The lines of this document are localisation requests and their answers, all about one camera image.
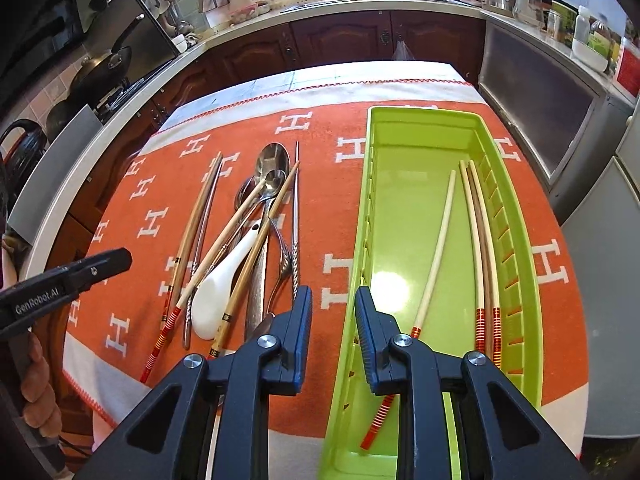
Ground pale chopstick red end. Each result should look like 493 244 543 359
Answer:
360 170 457 451

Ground light chopstick striped end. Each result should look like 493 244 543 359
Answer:
140 169 286 384

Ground white ceramic spoon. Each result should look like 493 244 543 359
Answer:
191 221 260 340

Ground steel fork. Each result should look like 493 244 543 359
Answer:
265 220 292 316

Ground twisted steel chopstick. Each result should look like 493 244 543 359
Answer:
292 141 300 302

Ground bamboo chopstick black marks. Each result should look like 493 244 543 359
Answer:
207 162 299 360

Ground large steel spoon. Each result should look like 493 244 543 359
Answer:
244 142 290 340

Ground person's left hand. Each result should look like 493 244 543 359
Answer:
21 333 62 438

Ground black red pressure cooker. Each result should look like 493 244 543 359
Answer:
1 118 48 207

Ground orange H-pattern cloth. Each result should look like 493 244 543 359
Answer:
63 80 588 451

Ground green plastic utensil tray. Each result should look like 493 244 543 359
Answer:
316 105 545 480

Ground black wok pan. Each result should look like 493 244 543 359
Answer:
67 13 145 106

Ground grey metal cabinet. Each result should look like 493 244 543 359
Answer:
478 11 634 223

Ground white bowl on cabinet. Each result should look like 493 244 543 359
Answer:
572 39 608 74

